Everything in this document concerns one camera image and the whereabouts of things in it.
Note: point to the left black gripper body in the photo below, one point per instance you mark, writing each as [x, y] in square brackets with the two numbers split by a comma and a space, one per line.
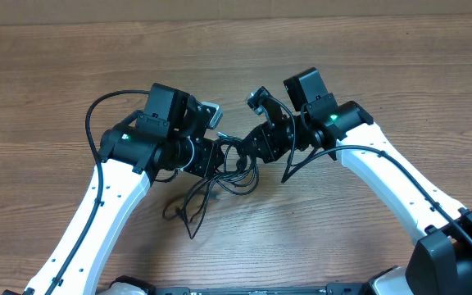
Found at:
[202, 158]

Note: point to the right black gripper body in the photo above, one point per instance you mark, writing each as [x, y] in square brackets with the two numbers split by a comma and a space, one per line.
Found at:
[276, 138]

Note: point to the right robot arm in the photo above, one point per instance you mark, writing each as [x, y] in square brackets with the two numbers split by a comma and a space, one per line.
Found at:
[439, 226]

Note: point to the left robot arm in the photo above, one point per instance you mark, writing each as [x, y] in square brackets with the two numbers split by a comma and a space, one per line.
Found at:
[167, 134]

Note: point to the cardboard backdrop panel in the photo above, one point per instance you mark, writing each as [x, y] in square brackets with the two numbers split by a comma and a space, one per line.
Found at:
[55, 12]

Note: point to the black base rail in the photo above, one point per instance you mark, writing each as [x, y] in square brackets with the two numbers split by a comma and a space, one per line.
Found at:
[256, 291]

